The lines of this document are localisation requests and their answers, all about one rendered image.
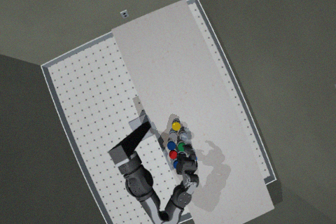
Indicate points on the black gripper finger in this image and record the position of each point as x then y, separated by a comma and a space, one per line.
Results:
187, 149
179, 156

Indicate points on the red bottle cap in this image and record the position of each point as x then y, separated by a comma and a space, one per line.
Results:
173, 153

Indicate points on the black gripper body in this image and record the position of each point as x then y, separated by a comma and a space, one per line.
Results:
186, 166

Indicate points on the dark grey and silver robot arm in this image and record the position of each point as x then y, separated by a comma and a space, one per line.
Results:
140, 183

